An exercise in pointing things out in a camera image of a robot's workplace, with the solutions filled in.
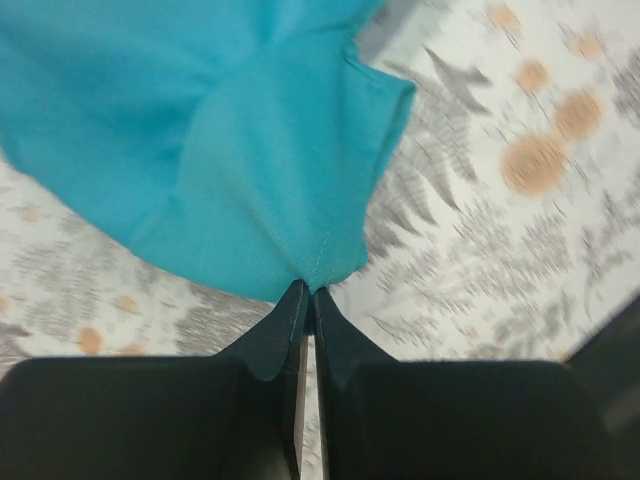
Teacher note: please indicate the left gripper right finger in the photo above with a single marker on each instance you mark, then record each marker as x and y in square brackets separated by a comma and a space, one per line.
[383, 418]

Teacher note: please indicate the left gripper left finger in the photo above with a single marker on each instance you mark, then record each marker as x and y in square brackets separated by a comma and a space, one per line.
[237, 414]

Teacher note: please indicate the teal t shirt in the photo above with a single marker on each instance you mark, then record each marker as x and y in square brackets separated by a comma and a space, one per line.
[233, 143]

